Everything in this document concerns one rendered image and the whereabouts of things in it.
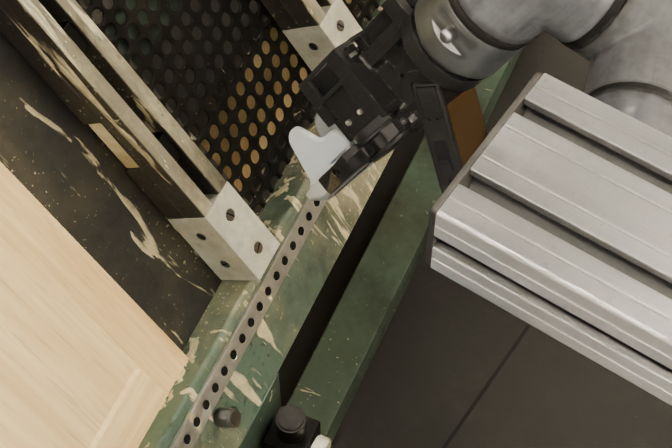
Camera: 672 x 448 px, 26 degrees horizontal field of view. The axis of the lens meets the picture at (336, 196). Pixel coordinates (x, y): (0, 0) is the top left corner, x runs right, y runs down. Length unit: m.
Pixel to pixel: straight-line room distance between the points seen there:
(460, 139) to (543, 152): 0.44
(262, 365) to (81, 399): 0.28
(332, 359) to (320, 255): 0.68
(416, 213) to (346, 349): 0.32
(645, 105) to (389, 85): 0.22
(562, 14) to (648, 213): 0.37
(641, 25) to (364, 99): 0.21
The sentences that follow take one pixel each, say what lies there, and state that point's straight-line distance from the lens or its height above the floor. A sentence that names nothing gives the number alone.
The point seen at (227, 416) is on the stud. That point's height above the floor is 0.88.
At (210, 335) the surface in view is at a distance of 1.86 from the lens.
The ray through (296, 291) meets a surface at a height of 0.84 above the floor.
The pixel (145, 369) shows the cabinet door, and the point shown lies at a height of 0.93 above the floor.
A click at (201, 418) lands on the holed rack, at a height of 0.88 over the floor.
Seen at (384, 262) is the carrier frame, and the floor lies 0.18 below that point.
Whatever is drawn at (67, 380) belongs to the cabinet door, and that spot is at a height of 1.00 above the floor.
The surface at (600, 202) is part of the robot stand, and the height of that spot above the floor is 2.03.
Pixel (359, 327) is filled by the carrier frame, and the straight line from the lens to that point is 2.68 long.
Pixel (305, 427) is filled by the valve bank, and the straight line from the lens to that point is 1.93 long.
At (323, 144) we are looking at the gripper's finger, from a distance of 1.12.
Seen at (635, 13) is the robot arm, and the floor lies 1.81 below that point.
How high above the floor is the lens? 2.53
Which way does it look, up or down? 56 degrees down
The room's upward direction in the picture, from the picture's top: straight up
